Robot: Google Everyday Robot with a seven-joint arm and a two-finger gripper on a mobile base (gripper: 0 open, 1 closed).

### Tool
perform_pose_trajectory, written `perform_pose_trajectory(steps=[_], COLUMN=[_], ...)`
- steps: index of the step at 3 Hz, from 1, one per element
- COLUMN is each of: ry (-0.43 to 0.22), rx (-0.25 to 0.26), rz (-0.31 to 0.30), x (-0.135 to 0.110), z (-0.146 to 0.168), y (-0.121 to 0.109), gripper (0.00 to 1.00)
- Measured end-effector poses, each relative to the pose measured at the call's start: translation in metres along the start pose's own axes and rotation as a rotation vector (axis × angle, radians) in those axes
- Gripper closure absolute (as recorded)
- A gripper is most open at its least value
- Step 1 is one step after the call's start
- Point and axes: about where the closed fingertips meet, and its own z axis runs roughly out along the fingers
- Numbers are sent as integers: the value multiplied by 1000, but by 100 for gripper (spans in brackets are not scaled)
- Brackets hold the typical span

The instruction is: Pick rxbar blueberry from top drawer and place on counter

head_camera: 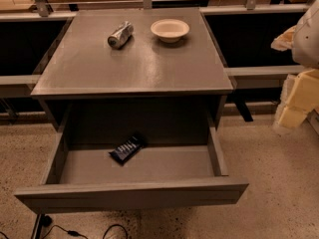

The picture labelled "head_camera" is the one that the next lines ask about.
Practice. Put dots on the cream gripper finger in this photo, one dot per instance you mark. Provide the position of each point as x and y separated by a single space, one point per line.
299 97
284 41

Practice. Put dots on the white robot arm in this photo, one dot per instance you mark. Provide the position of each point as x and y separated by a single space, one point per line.
305 47

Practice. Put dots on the grey cabinet with counter top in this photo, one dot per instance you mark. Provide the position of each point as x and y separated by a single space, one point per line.
85 68

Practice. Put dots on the open grey top drawer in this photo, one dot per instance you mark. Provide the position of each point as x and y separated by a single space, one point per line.
180 165

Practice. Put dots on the white paper bowl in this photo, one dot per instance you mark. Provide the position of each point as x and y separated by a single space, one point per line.
169 30

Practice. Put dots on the silver soda can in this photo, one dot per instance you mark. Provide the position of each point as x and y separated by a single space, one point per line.
120 36

